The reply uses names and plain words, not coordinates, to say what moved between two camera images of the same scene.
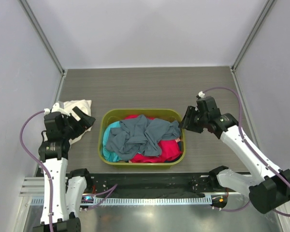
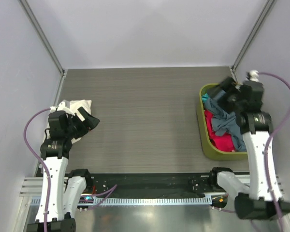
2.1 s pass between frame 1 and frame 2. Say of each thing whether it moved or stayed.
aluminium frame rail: stayed
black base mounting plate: stayed
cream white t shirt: stayed
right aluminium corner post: stayed
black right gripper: moved
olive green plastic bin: moved
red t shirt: moved
